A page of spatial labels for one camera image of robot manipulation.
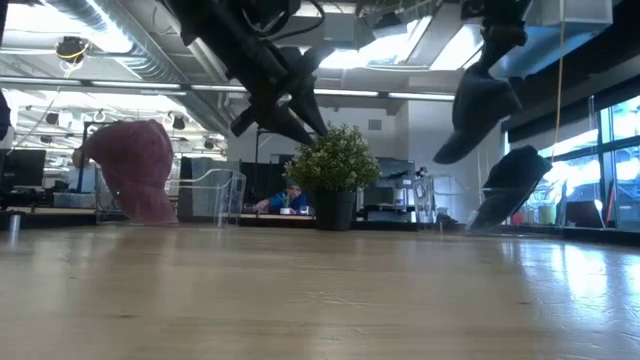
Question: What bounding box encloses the clear plastic container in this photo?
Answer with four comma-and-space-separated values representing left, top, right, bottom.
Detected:
94, 168, 249, 229

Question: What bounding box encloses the green artificial bush plant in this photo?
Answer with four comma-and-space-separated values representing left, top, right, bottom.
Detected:
283, 123, 381, 194

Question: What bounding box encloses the black ceiling camera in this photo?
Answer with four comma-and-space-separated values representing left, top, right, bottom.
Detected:
53, 35, 92, 65

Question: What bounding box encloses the black partition panel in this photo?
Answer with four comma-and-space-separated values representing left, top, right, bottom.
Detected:
239, 160, 289, 205

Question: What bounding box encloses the black plant pot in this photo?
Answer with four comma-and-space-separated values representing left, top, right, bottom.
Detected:
312, 189, 357, 232

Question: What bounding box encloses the ceiling strip light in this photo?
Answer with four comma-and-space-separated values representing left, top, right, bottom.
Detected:
0, 76, 84, 87
89, 79, 182, 92
189, 84, 249, 93
387, 91, 456, 102
312, 88, 381, 98

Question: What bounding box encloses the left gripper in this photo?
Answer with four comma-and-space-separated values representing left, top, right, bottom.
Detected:
199, 19, 335, 146

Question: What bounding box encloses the silver ventilation duct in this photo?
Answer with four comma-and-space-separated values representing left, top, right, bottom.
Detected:
47, 0, 232, 137

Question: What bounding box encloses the small clear acrylic holder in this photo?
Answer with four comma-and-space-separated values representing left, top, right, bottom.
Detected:
412, 174, 437, 224

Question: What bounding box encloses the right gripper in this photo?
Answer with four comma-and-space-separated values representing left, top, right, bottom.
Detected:
459, 0, 531, 76

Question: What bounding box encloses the person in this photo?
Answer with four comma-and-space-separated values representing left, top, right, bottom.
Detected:
253, 178, 310, 216
71, 146, 99, 194

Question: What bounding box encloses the grey equipment bench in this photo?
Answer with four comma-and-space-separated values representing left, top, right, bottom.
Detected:
360, 157, 419, 222

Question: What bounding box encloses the dark laptop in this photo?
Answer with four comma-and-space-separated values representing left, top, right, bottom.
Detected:
564, 199, 607, 230

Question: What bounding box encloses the black computer monitor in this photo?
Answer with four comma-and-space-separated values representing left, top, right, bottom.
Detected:
1, 148, 48, 189

